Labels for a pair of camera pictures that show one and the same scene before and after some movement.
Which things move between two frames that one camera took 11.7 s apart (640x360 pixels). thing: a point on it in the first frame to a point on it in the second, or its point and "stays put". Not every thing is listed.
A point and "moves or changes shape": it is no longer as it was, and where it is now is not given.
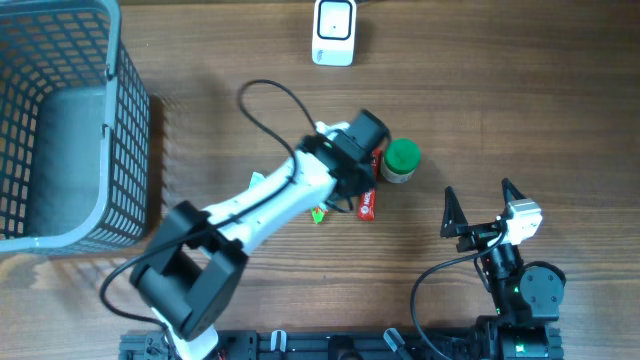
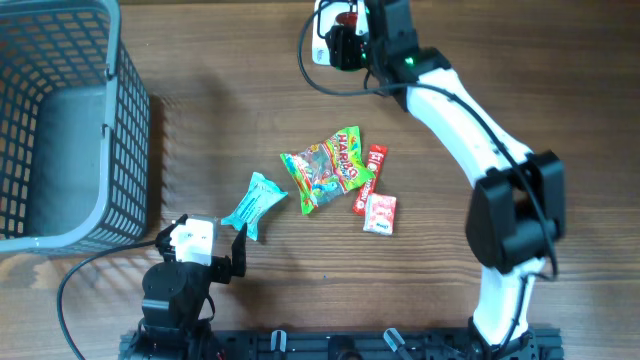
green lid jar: x=401 y=158 to x=348 y=19
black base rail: x=313 y=345 stays put
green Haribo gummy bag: x=318 y=214 moves or changes shape
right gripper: x=455 y=224 to x=341 y=47
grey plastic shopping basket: x=74 y=130 stays put
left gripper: x=368 y=182 to x=221 y=265
